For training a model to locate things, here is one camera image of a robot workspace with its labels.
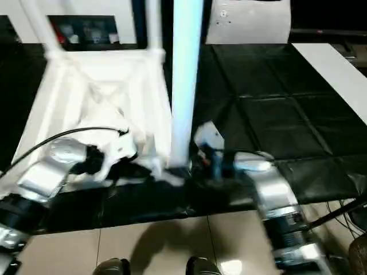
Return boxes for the white plastic table top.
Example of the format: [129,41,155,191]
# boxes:
[0,47,187,201]

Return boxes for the white plastic table leg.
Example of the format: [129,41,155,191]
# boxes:
[21,0,68,60]
[169,0,205,170]
[145,0,166,58]

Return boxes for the black quilted mat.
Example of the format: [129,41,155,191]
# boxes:
[0,41,367,234]

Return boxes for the black metal stand leg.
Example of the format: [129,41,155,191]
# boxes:
[309,197,367,230]

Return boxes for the pale panel with holes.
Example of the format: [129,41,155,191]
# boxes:
[205,0,292,45]

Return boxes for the white sideboard with glass doors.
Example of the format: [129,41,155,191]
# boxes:
[0,0,150,45]

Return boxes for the white flat board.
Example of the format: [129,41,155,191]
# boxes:
[291,42,367,127]

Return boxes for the brown woven basket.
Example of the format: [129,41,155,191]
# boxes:
[348,237,367,275]

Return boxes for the black metal bar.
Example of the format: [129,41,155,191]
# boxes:
[290,27,367,37]

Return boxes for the black cabinet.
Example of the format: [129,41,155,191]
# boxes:
[134,0,367,45]

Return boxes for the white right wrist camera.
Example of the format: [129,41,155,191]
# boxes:
[194,121,225,184]

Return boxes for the black left camera cable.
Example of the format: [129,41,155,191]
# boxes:
[0,127,130,176]

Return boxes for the tangled floor cables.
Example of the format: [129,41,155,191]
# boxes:
[326,200,367,238]

